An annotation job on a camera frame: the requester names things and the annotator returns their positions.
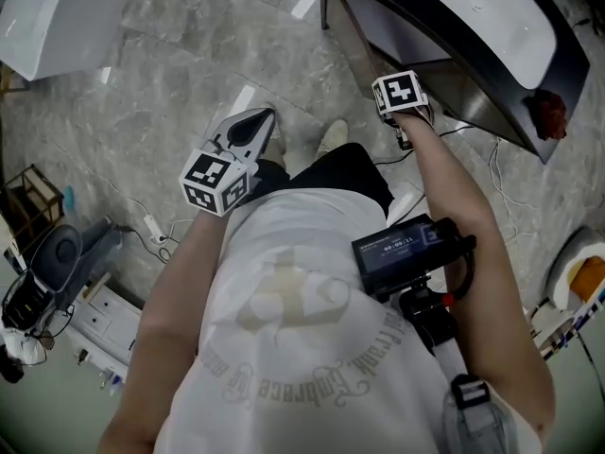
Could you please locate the black screen device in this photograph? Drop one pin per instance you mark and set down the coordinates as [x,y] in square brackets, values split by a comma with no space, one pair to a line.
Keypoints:
[402,253]

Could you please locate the dark wooden sink cabinet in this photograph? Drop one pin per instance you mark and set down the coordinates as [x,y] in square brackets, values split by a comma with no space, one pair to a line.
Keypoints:
[472,31]

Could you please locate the white sink basin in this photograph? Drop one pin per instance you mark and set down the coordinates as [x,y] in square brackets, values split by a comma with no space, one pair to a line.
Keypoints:
[491,22]

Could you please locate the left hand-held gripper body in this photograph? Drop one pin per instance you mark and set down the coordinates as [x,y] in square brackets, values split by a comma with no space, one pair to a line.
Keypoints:
[212,182]

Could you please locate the white freestanding tub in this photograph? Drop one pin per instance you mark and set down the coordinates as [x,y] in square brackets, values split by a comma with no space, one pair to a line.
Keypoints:
[66,22]

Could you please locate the person's right beige shoe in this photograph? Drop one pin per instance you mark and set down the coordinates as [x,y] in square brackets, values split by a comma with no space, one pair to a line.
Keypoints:
[332,135]

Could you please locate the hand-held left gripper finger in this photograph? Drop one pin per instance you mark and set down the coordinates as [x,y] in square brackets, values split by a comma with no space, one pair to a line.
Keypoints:
[260,147]
[222,130]

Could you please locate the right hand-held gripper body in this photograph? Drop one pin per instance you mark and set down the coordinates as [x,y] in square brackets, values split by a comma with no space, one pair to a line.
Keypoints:
[399,92]

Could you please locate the person's black shorts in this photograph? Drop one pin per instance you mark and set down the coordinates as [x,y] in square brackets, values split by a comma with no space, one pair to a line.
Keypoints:
[340,168]

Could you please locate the person's left forearm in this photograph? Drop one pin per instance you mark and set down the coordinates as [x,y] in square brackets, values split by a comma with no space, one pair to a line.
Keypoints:
[160,310]

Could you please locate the person's left beige shoe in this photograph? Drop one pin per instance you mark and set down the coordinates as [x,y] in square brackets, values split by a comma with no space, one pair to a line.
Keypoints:
[278,142]

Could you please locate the red cloth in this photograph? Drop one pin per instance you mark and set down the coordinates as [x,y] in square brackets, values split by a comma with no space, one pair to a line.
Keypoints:
[548,114]

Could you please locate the white power strip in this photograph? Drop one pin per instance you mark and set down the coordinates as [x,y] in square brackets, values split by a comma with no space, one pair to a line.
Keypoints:
[404,201]
[153,229]

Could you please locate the grey hard-shell backpack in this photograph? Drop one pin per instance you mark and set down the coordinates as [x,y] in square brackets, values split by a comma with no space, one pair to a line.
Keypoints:
[71,253]

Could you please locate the white drawer cabinet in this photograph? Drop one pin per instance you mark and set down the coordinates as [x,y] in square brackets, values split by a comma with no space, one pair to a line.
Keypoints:
[108,319]

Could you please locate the white foam wrapped object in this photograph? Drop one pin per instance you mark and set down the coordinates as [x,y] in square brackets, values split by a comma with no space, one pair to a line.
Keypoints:
[565,263]

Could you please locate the blue water bottle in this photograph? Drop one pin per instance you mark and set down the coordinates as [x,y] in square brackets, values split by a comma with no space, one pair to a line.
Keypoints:
[69,199]

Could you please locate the wooden frame rack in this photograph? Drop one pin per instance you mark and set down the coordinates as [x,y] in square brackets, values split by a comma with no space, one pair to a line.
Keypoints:
[33,197]

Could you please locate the black device mount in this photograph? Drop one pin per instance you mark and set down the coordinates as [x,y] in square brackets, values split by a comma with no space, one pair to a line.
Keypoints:
[430,315]

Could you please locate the person's beige shoe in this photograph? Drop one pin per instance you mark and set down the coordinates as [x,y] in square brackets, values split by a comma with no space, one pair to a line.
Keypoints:
[332,135]
[278,142]

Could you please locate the person's white printed t-shirt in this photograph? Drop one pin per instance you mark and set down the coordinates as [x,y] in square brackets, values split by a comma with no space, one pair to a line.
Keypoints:
[293,348]

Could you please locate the person's right forearm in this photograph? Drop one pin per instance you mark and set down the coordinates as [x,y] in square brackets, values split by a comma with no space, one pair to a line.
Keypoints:
[482,215]

